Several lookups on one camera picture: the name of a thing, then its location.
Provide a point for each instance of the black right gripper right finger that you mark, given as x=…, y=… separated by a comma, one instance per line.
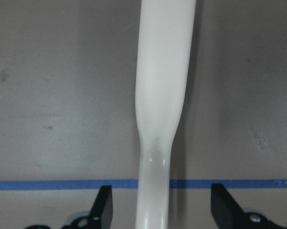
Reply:
x=226, y=212

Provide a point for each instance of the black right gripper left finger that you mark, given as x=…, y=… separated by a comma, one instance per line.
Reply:
x=101, y=213

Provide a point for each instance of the white brush black bristles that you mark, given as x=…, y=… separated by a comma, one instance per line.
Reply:
x=164, y=45

